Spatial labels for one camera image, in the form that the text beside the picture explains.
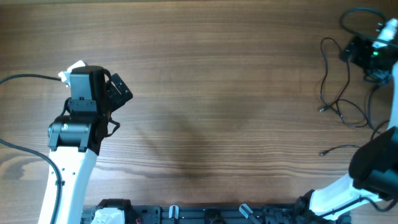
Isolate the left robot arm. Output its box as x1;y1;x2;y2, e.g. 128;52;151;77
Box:
39;60;133;223

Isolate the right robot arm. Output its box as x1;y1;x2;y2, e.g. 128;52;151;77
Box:
304;37;397;223

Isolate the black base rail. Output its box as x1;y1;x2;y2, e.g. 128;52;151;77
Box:
82;203;352;224

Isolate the left camera cable black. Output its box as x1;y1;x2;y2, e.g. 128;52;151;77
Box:
1;74;63;224

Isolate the camera cable black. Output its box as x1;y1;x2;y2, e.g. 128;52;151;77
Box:
317;7;398;218
1;74;63;224

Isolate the right camera cable black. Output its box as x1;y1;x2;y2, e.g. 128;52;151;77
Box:
317;7;398;218

